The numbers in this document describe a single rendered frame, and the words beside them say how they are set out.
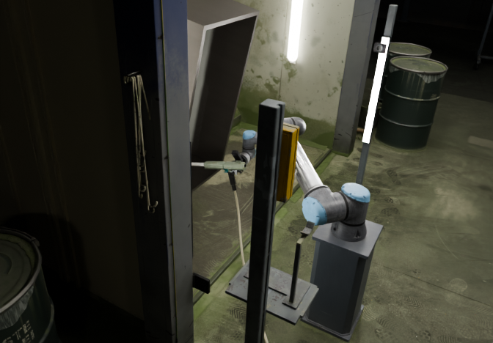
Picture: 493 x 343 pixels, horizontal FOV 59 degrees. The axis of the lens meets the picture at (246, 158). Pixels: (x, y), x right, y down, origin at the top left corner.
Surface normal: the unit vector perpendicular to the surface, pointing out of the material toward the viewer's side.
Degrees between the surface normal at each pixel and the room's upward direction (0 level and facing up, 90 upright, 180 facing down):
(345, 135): 90
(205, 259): 0
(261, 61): 90
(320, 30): 90
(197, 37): 90
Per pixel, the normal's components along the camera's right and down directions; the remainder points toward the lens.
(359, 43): -0.50, 0.40
